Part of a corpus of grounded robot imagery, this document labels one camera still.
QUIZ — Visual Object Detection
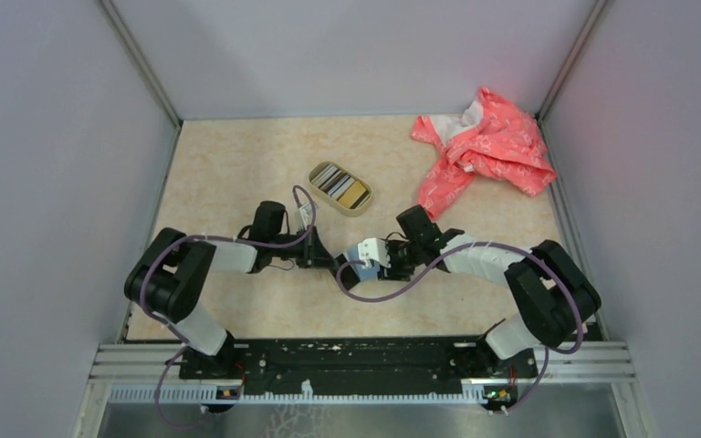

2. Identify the purple cable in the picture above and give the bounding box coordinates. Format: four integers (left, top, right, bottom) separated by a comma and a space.
139, 184, 319, 431
334, 240, 589, 414

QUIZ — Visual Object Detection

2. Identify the beige tray of cards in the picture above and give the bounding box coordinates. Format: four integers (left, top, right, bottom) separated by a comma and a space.
308, 161, 374, 217

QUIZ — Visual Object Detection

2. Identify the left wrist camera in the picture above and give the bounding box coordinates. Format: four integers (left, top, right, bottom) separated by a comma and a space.
296, 203, 317, 230

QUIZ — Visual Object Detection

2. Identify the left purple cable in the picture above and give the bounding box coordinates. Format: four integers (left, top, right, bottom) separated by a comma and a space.
139, 184, 319, 431

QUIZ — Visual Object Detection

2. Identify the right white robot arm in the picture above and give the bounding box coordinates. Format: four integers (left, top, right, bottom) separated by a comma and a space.
359, 206, 602, 376

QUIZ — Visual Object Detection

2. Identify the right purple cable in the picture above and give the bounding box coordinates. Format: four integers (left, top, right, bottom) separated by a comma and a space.
334, 240, 589, 414

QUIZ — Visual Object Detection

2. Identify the beige card holder wallet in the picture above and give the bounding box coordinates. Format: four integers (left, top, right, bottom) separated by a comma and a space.
343, 246, 381, 282

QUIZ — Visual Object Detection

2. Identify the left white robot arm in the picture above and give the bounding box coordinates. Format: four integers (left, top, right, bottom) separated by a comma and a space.
124, 201, 339, 378

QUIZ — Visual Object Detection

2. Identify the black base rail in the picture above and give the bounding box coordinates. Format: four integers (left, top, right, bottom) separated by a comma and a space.
179, 335, 538, 396

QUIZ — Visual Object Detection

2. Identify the pink crumpled cloth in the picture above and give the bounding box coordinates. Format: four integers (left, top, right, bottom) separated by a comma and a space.
410, 87, 557, 220

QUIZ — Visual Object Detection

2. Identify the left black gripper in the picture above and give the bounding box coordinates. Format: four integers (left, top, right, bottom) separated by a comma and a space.
269, 224, 340, 268

